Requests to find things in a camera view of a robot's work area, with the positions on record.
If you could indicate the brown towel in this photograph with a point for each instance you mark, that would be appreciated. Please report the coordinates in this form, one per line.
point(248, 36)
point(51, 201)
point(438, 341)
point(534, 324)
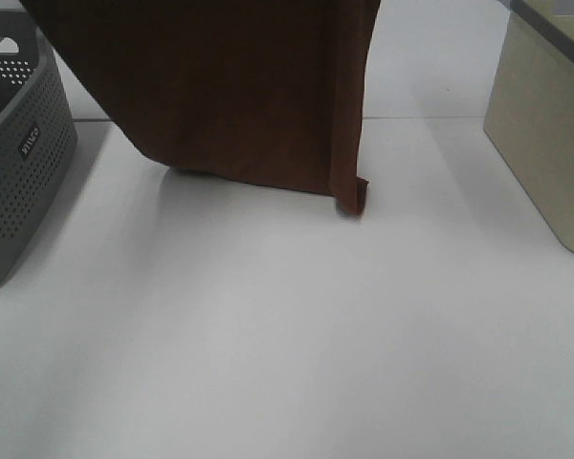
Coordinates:
point(268, 93)

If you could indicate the beige plastic storage basket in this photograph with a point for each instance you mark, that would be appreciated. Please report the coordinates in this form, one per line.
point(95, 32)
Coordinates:
point(530, 115)

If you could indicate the grey perforated laundry basket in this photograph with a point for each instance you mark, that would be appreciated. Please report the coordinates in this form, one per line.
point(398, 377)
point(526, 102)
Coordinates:
point(38, 138)

